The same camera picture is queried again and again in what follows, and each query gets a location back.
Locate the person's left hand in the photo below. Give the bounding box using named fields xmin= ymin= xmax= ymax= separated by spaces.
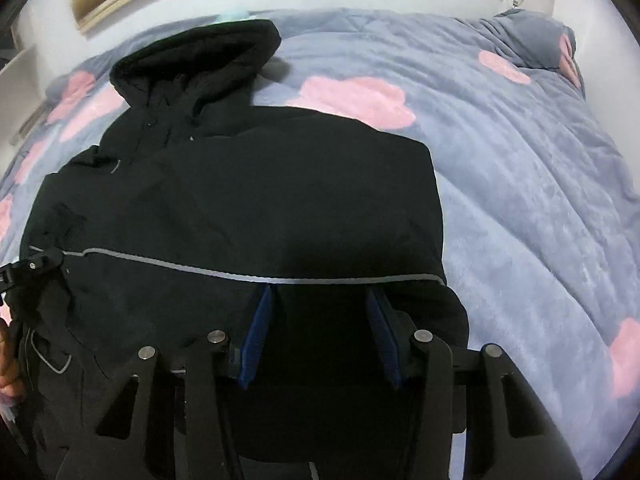
xmin=0 ymin=318 xmax=26 ymax=401

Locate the black hooded jacket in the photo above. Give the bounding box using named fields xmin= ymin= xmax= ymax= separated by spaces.
xmin=11 ymin=20 xmax=469 ymax=479

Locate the grey blanket with pink clouds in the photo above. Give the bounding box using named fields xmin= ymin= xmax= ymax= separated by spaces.
xmin=0 ymin=6 xmax=640 ymax=478

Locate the white bookshelf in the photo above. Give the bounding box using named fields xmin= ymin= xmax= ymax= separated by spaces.
xmin=0 ymin=46 xmax=46 ymax=148

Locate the grey pillow with pink pattern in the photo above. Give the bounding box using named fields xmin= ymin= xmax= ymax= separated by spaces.
xmin=491 ymin=9 xmax=586 ymax=96

